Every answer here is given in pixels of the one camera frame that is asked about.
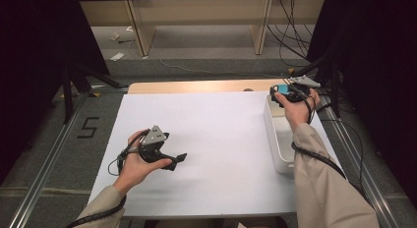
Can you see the white board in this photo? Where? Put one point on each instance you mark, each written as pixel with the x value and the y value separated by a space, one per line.
pixel 213 123

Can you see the person's right hand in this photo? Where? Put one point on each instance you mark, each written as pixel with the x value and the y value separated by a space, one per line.
pixel 298 111

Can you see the black metal stand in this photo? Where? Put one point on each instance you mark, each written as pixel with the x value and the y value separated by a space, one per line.
pixel 68 97
pixel 334 100

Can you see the white plastic bin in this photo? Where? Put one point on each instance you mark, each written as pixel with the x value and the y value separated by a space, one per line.
pixel 278 139

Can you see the light wooden desk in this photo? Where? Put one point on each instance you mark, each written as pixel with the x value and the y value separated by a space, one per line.
pixel 196 11

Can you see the person's left hand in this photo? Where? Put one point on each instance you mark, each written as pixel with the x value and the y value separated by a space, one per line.
pixel 134 169

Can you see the dark curtain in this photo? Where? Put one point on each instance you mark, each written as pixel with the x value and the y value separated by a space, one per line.
pixel 32 57
pixel 383 74

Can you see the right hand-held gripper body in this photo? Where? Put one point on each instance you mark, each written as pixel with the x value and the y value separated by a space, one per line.
pixel 301 85

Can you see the dark round table grommet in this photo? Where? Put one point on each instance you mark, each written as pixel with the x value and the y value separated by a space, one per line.
pixel 248 89

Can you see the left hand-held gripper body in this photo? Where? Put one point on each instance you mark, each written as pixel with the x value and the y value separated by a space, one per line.
pixel 153 139

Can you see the white paper scrap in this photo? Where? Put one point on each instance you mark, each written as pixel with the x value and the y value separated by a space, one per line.
pixel 117 56

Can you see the aluminium floor rail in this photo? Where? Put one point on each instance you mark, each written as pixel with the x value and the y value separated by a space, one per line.
pixel 49 169
pixel 370 188

